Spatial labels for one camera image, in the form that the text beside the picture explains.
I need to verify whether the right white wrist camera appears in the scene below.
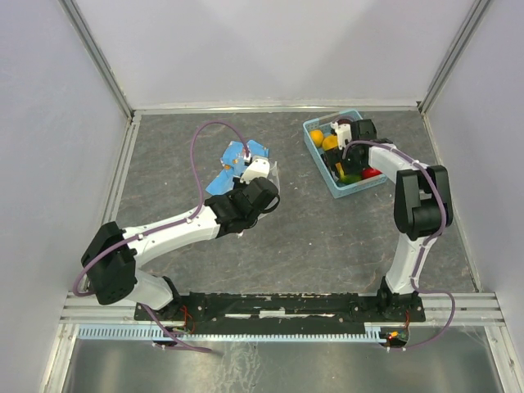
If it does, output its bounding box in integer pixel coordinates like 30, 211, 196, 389
330, 118, 352, 149

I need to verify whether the light blue plastic basket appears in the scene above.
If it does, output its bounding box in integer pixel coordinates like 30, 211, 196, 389
303, 108, 387, 199

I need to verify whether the green orange mango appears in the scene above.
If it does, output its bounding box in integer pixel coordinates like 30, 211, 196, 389
336, 163, 362, 184

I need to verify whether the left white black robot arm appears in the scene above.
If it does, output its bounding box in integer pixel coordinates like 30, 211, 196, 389
81, 177, 280, 319

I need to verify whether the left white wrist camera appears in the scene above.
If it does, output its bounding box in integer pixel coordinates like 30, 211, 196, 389
240, 156, 271, 184

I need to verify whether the yellow round fruit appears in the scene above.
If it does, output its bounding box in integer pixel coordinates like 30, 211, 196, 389
322, 135, 339, 151

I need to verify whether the bright red apple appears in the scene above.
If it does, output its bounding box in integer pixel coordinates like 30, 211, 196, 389
361, 168, 382, 180

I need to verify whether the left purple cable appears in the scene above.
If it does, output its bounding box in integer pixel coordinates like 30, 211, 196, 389
72, 120, 253, 296

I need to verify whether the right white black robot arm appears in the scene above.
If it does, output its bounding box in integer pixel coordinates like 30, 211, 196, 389
322, 118, 453, 320

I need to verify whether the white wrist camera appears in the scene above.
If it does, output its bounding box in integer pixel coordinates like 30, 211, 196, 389
330, 118, 352, 149
240, 156, 271, 184

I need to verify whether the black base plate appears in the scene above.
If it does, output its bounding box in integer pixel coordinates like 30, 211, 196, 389
155, 292, 426, 334

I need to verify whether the light blue cable duct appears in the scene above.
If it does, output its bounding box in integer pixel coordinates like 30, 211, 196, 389
76, 324, 386, 344

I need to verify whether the small yellow lemon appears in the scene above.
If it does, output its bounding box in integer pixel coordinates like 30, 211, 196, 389
309, 129, 324, 148

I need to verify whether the clear dotted zip bag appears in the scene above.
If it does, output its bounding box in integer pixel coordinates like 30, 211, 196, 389
234, 160, 281, 215

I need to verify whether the blue patterned cloth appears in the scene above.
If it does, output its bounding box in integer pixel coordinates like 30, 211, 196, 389
206, 140, 269, 196

